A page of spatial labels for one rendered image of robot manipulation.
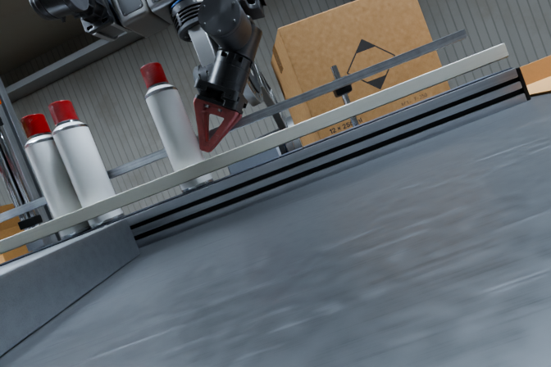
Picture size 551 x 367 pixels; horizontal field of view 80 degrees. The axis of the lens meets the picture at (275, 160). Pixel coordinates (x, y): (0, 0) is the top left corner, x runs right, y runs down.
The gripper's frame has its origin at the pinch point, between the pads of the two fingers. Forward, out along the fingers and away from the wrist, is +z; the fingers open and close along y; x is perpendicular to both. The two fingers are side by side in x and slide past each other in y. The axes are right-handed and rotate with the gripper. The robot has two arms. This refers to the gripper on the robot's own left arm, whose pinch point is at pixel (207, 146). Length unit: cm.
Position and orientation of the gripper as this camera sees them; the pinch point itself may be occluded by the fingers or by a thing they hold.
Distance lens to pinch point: 53.5
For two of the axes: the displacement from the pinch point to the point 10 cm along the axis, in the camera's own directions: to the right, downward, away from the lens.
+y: -0.5, 0.4, -10.0
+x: 9.5, 3.2, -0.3
